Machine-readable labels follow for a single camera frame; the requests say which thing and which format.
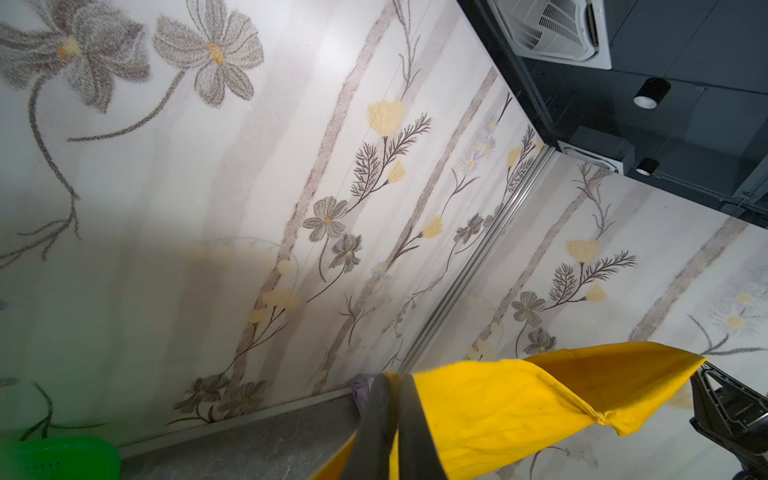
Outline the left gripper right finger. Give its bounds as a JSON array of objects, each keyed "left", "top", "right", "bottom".
[{"left": 397, "top": 375, "right": 448, "bottom": 480}]

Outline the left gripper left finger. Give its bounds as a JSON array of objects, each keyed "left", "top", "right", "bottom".
[{"left": 341, "top": 372, "right": 401, "bottom": 479}]

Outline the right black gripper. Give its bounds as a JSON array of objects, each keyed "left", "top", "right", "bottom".
[{"left": 690, "top": 362, "right": 767, "bottom": 479}]

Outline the yellow t shirt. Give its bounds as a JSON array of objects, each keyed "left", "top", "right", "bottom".
[{"left": 318, "top": 342, "right": 704, "bottom": 479}]

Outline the purple folded t shirt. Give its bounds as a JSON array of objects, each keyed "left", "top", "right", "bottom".
[{"left": 350, "top": 375, "right": 374, "bottom": 416}]

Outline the black ceiling spotlight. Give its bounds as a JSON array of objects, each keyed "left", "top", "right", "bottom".
[
  {"left": 633, "top": 77, "right": 671, "bottom": 110},
  {"left": 635, "top": 157, "right": 660, "bottom": 177}
]

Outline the green plastic basket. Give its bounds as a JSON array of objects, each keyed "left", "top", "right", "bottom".
[{"left": 1, "top": 436, "right": 121, "bottom": 480}]

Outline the ceiling air conditioner vent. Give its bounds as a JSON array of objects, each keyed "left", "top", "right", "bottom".
[{"left": 489, "top": 0, "right": 612, "bottom": 70}]

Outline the right corner aluminium post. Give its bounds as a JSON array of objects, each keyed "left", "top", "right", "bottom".
[{"left": 397, "top": 145, "right": 557, "bottom": 374}]

